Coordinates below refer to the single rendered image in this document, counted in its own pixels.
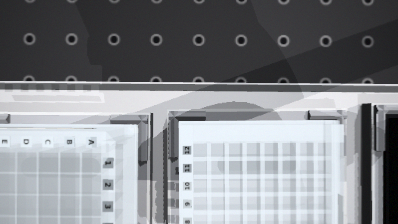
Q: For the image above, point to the dark grey perforated base plate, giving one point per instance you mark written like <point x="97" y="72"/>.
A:
<point x="204" y="41"/>

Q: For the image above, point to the dark grey well plate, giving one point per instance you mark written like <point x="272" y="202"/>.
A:
<point x="390" y="171"/>

